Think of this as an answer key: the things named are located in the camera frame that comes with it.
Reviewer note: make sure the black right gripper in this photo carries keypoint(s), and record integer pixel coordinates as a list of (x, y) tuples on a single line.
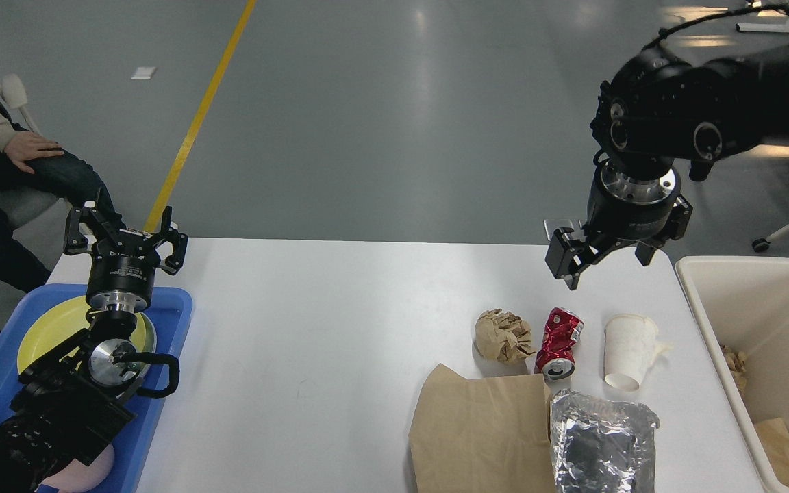
[(652, 212)]

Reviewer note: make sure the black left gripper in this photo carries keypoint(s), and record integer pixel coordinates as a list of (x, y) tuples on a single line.
[(120, 282)]

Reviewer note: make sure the yellow plastic plate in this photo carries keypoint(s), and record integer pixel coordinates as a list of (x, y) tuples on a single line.
[(53, 327)]

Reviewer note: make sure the white paper cup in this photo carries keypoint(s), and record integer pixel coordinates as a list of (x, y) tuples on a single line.
[(631, 348)]

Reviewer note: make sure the crushed red can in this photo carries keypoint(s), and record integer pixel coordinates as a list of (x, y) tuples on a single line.
[(555, 359)]

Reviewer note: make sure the brown paper ball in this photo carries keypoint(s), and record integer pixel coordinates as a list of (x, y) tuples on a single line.
[(503, 336)]

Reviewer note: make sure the silver foil bag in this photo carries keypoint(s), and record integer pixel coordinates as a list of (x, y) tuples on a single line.
[(599, 445)]

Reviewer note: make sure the brown paper bag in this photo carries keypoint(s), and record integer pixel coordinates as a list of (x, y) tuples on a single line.
[(482, 435)]

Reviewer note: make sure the pink mug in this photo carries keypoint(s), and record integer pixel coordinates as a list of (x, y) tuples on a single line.
[(78, 477)]

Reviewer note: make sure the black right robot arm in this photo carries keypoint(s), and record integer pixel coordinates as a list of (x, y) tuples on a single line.
[(656, 109)]

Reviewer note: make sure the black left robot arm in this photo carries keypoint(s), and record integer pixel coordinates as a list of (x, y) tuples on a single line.
[(72, 402)]

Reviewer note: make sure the bystander hand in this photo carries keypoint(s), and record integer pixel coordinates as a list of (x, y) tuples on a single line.
[(26, 146)]

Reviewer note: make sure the left floor outlet plate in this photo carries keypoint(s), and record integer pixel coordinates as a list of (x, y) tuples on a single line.
[(552, 224)]

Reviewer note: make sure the white plastic bin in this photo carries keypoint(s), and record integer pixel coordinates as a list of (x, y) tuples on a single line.
[(743, 302)]

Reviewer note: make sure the paper scraps in bin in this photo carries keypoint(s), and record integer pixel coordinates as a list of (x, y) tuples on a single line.
[(736, 362)]

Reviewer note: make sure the white desk base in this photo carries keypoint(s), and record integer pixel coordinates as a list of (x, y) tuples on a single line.
[(764, 22)]

